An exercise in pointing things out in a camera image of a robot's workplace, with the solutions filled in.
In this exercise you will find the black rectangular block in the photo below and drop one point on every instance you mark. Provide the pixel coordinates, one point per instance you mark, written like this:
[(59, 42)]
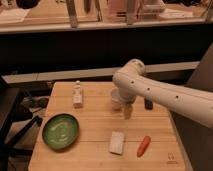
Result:
[(148, 104)]

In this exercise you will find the small white bottle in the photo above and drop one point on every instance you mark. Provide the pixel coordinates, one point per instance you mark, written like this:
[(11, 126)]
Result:
[(77, 95)]

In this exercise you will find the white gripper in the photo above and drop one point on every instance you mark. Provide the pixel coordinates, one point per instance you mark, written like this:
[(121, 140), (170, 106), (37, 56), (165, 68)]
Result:
[(127, 111)]

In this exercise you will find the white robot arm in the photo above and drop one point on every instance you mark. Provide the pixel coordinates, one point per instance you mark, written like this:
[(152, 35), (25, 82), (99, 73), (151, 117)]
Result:
[(194, 104)]

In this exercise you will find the white plastic cup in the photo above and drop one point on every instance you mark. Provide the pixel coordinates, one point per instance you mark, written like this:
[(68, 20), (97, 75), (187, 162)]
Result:
[(115, 103)]

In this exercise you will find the orange carrot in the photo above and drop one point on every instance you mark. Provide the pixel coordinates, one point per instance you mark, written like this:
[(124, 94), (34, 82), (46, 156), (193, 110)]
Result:
[(143, 146)]

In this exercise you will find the white sponge block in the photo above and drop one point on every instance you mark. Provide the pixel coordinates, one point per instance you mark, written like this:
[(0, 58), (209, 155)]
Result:
[(116, 142)]

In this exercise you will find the green round plate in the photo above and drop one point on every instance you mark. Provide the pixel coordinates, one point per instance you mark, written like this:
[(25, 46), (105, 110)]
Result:
[(60, 131)]

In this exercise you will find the black chair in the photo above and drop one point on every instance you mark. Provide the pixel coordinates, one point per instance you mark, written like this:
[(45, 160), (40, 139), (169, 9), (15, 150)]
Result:
[(11, 111)]

